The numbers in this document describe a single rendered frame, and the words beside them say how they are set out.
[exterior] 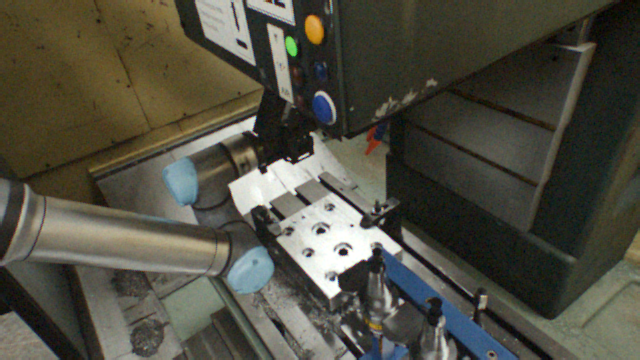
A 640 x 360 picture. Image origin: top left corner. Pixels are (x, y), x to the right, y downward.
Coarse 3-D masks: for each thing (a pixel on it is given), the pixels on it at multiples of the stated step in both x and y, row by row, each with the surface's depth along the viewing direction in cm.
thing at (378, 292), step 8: (384, 264) 63; (368, 272) 63; (376, 272) 62; (384, 272) 62; (368, 280) 64; (376, 280) 62; (384, 280) 63; (368, 288) 64; (376, 288) 63; (384, 288) 63; (368, 296) 65; (376, 296) 64; (384, 296) 64; (392, 296) 66; (376, 304) 65; (384, 304) 65
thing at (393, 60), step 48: (192, 0) 62; (336, 0) 35; (384, 0) 38; (432, 0) 41; (480, 0) 45; (528, 0) 50; (576, 0) 56; (336, 48) 38; (384, 48) 40; (432, 48) 44; (480, 48) 49; (528, 48) 56; (384, 96) 43; (432, 96) 49
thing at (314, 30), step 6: (312, 18) 37; (306, 24) 38; (312, 24) 37; (318, 24) 37; (306, 30) 39; (312, 30) 38; (318, 30) 37; (312, 36) 38; (318, 36) 38; (312, 42) 39; (318, 42) 38
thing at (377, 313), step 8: (392, 288) 68; (360, 296) 67; (360, 304) 67; (368, 304) 66; (392, 304) 65; (368, 312) 67; (376, 312) 65; (384, 312) 65; (392, 312) 65; (376, 320) 66
